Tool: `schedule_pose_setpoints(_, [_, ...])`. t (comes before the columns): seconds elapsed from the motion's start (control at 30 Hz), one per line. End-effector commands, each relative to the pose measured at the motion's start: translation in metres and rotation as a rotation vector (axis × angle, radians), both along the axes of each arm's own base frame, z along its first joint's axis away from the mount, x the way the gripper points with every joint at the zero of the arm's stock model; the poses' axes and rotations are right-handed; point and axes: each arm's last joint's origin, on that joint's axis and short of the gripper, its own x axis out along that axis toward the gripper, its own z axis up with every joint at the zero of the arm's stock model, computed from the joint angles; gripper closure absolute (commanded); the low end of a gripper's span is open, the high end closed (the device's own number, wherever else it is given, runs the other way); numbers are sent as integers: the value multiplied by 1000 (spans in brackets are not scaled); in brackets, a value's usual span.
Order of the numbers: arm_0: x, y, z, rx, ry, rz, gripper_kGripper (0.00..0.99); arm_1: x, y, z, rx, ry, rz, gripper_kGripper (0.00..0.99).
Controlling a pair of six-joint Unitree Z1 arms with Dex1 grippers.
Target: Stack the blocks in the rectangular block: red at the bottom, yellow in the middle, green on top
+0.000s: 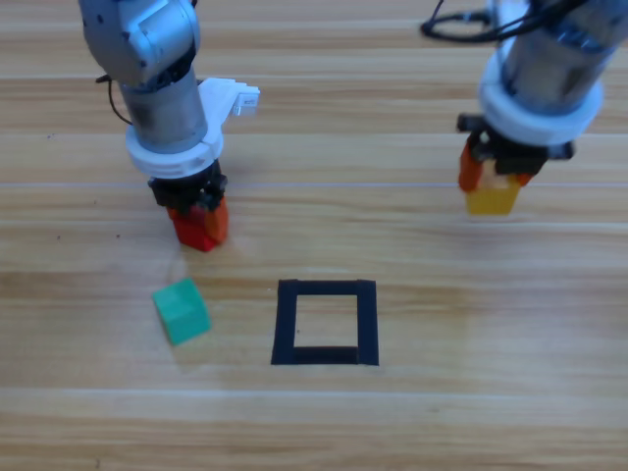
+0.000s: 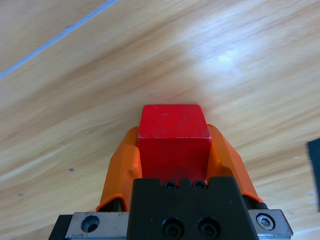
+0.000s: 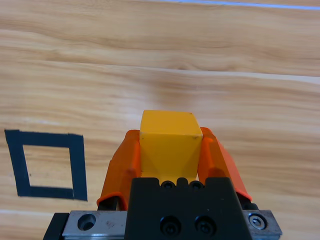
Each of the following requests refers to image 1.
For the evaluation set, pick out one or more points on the green wooden block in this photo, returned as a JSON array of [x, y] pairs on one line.
[[181, 314]]

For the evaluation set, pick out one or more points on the red wooden block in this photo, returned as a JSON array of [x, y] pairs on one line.
[[191, 238]]

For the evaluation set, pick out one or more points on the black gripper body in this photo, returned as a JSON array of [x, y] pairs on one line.
[[186, 191], [515, 157]]

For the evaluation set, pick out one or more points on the yellow wooden block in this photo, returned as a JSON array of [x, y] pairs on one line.
[[490, 201]]

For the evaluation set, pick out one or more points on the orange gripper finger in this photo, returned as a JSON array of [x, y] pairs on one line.
[[217, 221], [471, 167], [523, 178], [179, 215]]

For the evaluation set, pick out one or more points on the black tape square outline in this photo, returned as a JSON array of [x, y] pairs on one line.
[[284, 324]]

